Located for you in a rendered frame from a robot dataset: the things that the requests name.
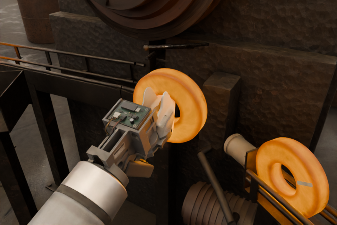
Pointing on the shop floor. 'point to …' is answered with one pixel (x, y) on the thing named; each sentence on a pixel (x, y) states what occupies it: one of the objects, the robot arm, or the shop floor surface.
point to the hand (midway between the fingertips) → (168, 98)
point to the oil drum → (36, 3)
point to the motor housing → (214, 207)
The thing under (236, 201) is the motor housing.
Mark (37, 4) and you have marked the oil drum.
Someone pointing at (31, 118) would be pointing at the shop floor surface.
